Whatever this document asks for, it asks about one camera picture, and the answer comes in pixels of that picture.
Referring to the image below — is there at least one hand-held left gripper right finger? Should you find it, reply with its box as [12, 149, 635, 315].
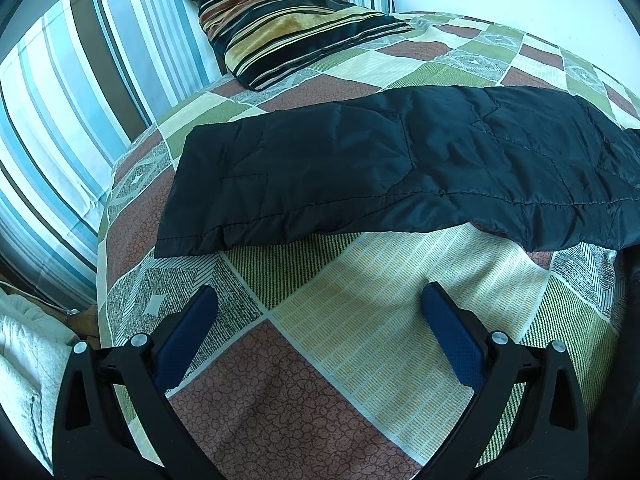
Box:
[421, 281, 592, 480]

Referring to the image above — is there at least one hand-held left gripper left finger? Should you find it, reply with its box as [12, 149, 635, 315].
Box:
[52, 284, 236, 480]

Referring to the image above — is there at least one black quilted jacket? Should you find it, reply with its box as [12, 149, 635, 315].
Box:
[154, 85, 640, 260]

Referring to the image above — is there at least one checkered patchwork bedspread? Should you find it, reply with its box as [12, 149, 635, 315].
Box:
[97, 10, 640, 480]

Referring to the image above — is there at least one white quilted cloth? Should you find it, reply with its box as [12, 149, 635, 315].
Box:
[0, 284, 83, 473]

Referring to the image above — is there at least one striped blue white curtain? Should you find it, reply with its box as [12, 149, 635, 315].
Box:
[0, 0, 392, 306]

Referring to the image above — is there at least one striped black gold pillow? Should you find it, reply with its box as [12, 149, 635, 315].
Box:
[170, 0, 415, 92]

